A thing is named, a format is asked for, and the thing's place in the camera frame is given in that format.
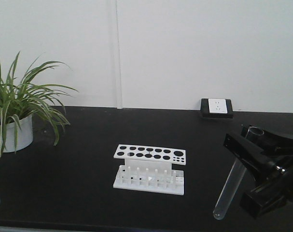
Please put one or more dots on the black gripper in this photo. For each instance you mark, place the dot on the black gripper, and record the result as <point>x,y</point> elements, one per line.
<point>276,190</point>

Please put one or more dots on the large glass test tube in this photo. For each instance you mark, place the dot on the large glass test tube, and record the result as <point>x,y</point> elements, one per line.
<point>231,185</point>

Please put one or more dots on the green spider plant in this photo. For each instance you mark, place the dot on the green spider plant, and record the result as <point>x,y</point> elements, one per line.
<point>19,100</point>

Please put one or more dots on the white test tube rack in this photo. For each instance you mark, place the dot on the white test tube rack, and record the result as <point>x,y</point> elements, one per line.
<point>149,168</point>

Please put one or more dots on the black and white wall socket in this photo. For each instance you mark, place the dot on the black and white wall socket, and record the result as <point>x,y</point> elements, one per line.
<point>216,108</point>

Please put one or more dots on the white wall cable duct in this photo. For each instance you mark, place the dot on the white wall cable duct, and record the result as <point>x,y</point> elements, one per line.
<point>117,61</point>

